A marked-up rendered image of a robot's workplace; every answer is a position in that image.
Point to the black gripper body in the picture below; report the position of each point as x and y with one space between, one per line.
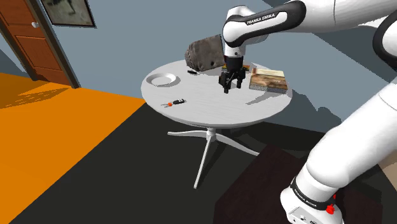
234 64

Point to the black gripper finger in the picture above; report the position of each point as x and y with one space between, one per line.
240 80
226 84

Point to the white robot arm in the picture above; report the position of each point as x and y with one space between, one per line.
347 145

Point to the grey brown rough lump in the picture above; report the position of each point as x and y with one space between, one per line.
204 54

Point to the small black flat thing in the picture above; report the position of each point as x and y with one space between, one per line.
192 72

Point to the black key fob with keys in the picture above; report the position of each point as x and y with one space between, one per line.
177 101

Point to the white plate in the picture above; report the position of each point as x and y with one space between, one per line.
161 79

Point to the brown wooden door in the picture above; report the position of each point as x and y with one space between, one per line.
34 46

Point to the round white pedestal table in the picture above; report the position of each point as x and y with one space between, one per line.
204 105

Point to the dark framed wall picture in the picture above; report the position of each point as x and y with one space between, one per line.
66 12

